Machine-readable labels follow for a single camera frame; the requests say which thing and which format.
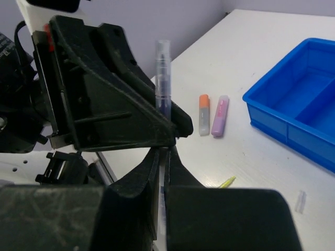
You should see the purple highlighter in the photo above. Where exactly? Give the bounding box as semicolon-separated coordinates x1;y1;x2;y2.
211;95;229;138

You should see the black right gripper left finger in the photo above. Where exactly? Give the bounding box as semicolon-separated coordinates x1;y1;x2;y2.
1;149;159;250

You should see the yellow pen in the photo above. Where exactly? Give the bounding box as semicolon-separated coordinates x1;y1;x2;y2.
218;176;236;188

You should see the orange highlighter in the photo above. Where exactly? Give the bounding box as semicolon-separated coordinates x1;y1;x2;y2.
199;94;210;136

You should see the blue compartment tray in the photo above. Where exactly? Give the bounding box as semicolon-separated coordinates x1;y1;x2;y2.
242;38;334;172

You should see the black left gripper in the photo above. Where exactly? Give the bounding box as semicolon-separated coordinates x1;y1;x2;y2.
32;15;176;152

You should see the clear pen cap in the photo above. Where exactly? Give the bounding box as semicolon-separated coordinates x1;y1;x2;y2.
294;190;307;214

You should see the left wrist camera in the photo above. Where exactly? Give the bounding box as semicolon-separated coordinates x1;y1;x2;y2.
16;0;87;35

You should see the dark blue pen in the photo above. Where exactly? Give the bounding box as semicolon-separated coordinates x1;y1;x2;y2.
155;40;171;250

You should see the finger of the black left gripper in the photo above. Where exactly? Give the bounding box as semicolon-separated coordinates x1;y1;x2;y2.
122;47;193;138

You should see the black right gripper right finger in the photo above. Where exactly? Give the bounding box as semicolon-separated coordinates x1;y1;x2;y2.
165;147;302;250

